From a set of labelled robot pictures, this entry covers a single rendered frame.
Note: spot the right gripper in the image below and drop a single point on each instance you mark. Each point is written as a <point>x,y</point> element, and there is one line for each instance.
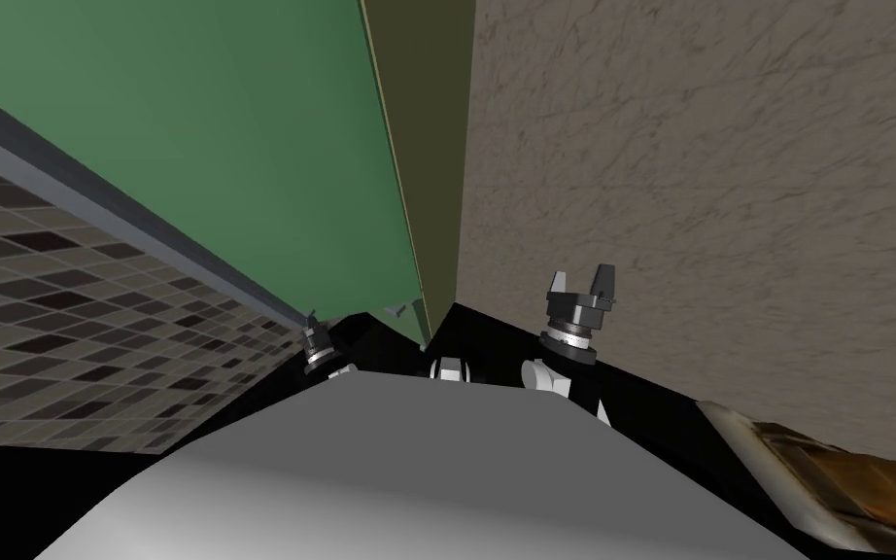
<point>576,303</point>

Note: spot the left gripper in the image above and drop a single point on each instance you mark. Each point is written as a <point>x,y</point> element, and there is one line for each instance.
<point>312,320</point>

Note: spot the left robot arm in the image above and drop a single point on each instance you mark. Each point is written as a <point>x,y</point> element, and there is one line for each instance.
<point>320,351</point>

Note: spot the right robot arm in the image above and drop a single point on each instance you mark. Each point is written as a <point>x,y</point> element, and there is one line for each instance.
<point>568,342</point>

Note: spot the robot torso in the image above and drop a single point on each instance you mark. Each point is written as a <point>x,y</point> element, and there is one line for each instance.
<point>417,467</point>

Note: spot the green door leaf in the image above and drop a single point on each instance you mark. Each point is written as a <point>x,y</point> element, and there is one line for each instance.
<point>222,140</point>

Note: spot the brown white-edged wooden board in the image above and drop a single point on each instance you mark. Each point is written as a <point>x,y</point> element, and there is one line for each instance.
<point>844,482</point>

